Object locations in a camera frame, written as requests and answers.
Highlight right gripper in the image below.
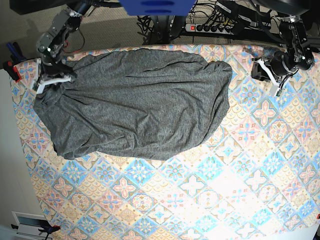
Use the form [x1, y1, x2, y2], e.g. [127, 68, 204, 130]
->
[29, 57, 75, 94]

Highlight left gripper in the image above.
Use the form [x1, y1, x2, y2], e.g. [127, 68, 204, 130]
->
[251, 53, 292, 97]

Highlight grey t-shirt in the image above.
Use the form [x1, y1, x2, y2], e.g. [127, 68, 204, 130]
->
[33, 48, 233, 161]

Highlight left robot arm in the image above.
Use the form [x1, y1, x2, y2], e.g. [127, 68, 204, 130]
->
[250, 0, 315, 97]

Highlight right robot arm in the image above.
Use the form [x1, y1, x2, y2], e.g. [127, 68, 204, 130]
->
[32, 0, 92, 94]

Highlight red black clamp upper left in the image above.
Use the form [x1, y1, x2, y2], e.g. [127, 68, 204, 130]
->
[2, 61, 21, 83]

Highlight patterned tablecloth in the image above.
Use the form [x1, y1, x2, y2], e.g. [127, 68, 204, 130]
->
[10, 45, 320, 240]

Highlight white floor vent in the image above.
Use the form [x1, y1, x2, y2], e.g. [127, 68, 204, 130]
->
[11, 211, 50, 240]

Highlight black clamp lower left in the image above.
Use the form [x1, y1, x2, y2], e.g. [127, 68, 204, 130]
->
[11, 224, 61, 238]

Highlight blue handled clamp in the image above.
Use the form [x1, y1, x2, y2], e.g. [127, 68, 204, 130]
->
[6, 42, 27, 64]

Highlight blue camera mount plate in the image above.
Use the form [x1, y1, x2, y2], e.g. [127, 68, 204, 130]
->
[119, 0, 196, 16]

